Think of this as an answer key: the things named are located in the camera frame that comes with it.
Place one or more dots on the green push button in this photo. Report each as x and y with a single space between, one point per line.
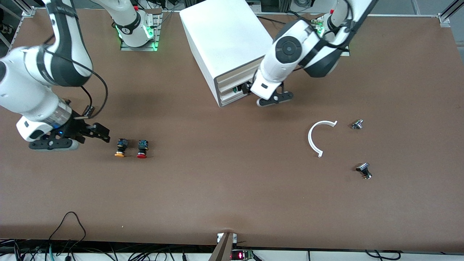
237 89

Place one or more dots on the red push button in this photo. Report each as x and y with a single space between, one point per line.
142 149

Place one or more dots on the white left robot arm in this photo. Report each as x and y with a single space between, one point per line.
290 47

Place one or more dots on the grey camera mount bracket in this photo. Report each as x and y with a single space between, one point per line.
224 248

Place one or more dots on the small black terminal block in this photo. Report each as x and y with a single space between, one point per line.
90 108

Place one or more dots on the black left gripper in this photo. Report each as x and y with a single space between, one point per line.
247 88

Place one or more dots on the aluminium frame corner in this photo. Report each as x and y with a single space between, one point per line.
29 11

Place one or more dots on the device with red display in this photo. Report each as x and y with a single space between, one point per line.
241 255

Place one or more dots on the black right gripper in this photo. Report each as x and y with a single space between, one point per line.
77 127

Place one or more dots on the orange push button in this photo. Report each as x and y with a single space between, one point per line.
121 146

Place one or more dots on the white curved plastic arc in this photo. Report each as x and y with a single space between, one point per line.
309 139

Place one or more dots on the small silver switch component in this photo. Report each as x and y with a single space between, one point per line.
357 124

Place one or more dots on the white drawer cabinet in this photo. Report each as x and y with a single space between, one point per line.
217 32

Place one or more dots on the black capped switch component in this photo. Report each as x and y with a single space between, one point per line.
363 169

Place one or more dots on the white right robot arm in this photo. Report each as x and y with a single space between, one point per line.
32 94

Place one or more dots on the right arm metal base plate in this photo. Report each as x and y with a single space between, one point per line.
139 48

